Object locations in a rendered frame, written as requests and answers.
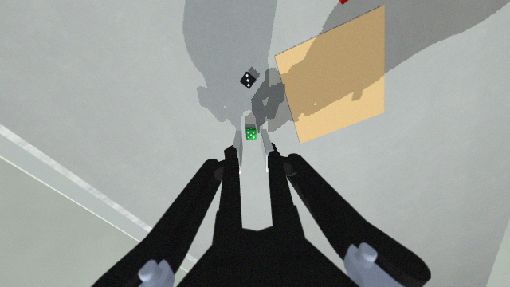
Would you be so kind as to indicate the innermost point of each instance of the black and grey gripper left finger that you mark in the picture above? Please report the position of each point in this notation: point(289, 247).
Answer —
point(157, 258)

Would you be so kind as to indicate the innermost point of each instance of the black die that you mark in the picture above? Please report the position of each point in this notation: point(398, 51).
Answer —
point(247, 80)

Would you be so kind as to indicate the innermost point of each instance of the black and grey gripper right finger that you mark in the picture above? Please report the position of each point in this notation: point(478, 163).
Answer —
point(370, 257)

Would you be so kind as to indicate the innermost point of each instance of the green die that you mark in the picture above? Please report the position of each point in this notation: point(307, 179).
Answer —
point(251, 133)

